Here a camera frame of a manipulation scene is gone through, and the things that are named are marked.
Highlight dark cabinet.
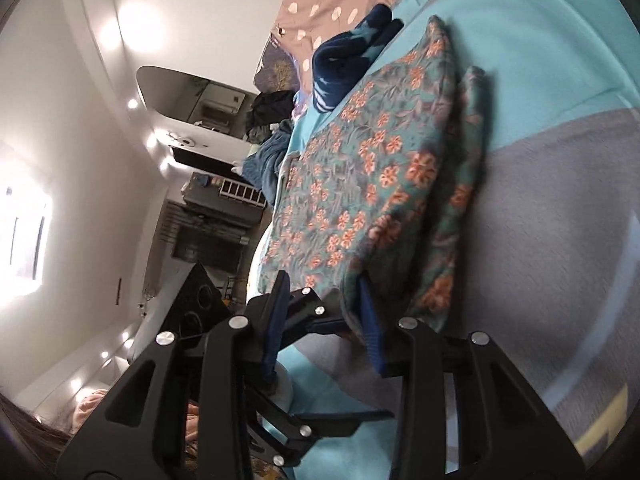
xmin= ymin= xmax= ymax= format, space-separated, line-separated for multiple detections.
xmin=160 ymin=199 xmax=262 ymax=281

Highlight black speaker box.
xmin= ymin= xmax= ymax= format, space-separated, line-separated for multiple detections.
xmin=165 ymin=262 xmax=237 ymax=342

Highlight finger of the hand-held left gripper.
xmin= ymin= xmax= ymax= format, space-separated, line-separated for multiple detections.
xmin=247 ymin=395 xmax=396 ymax=468
xmin=287 ymin=287 xmax=352 ymax=352

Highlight white ladder rack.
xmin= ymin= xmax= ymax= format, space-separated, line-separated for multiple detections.
xmin=218 ymin=177 xmax=268 ymax=211

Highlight person's dark hair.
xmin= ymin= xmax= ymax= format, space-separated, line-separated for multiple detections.
xmin=0 ymin=392 xmax=71 ymax=480

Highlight blue-grey crumpled blanket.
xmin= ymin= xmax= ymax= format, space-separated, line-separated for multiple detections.
xmin=242 ymin=120 xmax=296 ymax=206

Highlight arched doorway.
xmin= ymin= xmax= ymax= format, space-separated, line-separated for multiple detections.
xmin=136 ymin=65 xmax=261 ymax=137

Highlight teal floral shirt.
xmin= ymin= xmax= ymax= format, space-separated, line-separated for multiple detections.
xmin=260 ymin=14 xmax=488 ymax=333

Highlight purple patterned cover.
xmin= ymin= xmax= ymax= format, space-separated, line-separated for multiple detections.
xmin=253 ymin=32 xmax=302 ymax=94

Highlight black clothes heap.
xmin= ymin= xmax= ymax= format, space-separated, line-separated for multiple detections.
xmin=246 ymin=89 xmax=296 ymax=131

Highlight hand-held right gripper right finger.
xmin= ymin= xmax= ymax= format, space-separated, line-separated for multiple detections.
xmin=356 ymin=277 xmax=586 ymax=480

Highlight navy star blanket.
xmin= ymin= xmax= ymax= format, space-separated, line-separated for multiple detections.
xmin=311 ymin=4 xmax=405 ymax=113

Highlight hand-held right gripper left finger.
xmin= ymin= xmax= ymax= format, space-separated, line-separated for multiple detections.
xmin=55 ymin=270 xmax=291 ymax=480

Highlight person's pink clothing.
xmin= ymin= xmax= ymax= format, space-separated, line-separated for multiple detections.
xmin=72 ymin=392 xmax=202 ymax=461

